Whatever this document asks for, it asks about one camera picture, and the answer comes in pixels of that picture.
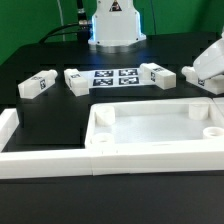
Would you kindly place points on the white desk top tray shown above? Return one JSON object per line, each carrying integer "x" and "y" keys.
{"x": 152, "y": 121}

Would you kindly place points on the white obstacle fence frame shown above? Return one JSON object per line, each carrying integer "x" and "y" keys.
{"x": 203, "y": 155}

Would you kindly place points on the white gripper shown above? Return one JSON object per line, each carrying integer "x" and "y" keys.
{"x": 210, "y": 63}

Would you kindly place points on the fiducial marker sheet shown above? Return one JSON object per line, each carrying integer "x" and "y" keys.
{"x": 112, "y": 78}

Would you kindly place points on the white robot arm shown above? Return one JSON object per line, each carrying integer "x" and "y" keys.
{"x": 116, "y": 27}

